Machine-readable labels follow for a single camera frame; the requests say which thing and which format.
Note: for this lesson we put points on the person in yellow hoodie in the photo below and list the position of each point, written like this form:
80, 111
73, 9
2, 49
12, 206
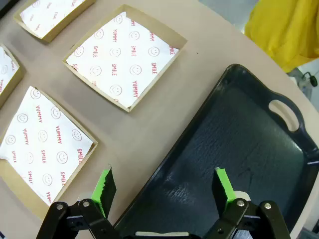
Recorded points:
286, 30

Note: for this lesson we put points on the brown cardboard food box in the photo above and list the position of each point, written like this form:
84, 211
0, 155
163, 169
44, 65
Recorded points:
17, 184
163, 28
67, 26
15, 84

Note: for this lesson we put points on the black lever knob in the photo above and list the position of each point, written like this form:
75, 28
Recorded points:
312, 81

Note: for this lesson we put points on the white smiley print paper liner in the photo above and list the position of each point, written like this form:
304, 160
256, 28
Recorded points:
119, 62
6, 72
49, 15
45, 144

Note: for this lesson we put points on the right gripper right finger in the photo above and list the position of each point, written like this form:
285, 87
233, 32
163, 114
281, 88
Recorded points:
225, 185

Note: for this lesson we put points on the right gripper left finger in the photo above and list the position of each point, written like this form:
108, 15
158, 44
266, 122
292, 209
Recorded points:
102, 186

